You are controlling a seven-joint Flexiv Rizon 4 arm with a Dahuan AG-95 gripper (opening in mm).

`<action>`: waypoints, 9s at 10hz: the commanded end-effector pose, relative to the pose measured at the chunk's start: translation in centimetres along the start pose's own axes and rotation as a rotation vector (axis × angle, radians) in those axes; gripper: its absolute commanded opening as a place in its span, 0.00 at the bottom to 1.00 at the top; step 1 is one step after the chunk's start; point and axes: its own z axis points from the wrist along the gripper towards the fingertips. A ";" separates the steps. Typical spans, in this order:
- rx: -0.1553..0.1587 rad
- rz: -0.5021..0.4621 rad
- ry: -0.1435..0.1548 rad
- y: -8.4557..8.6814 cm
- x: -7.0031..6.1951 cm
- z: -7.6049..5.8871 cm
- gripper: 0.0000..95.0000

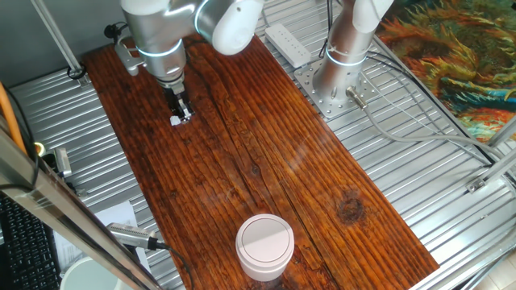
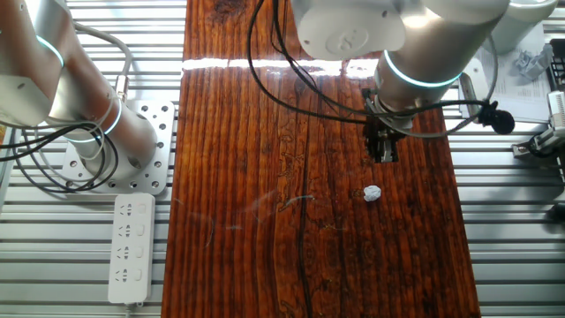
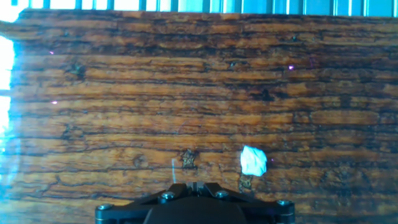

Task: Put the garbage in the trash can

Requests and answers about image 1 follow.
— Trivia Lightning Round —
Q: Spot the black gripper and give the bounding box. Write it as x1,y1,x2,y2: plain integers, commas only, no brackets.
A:
163,84,197,125

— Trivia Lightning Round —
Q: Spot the white round trash can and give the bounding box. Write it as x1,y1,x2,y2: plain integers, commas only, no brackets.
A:
235,213,295,282

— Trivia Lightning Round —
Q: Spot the brown wooden board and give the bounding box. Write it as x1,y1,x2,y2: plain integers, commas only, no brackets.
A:
82,34,440,290

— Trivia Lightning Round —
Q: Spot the printed paper sheet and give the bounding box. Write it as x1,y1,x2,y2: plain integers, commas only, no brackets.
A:
54,200,152,279

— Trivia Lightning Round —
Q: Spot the white power strip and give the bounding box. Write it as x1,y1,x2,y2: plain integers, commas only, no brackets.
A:
264,23,312,68

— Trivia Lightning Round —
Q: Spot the orange tube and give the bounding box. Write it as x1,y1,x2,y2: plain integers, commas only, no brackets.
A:
0,82,27,156

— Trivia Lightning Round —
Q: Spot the black keyboard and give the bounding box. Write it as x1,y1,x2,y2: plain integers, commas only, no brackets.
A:
0,193,61,290

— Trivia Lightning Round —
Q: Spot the colourful painted cloth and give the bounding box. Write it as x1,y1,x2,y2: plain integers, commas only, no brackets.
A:
374,0,516,142

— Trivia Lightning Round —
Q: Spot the silver camera bracket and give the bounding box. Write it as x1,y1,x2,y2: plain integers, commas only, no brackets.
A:
114,34,146,77

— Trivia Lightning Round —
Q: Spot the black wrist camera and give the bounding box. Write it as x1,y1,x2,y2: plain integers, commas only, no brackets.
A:
103,22,128,41

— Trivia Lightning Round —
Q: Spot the silver depth camera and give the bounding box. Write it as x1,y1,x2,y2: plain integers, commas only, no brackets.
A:
52,147,73,179
106,222,159,251

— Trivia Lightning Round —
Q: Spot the aluminium frame post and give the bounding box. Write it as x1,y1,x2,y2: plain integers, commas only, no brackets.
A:
30,0,93,89
466,116,516,194

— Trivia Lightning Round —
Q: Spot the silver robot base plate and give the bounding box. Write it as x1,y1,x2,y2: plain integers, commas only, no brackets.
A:
293,60,380,119

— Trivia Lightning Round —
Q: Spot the large metal frame beam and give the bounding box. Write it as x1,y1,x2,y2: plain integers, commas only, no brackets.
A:
0,116,162,290

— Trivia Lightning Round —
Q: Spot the black usb cable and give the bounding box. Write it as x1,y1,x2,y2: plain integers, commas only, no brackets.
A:
155,239,195,290

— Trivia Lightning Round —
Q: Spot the black base cable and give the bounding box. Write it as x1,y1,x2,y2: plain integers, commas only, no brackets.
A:
319,0,334,60

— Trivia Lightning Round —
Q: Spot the grey base cable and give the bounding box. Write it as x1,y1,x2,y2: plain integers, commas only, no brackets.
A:
345,86,516,170

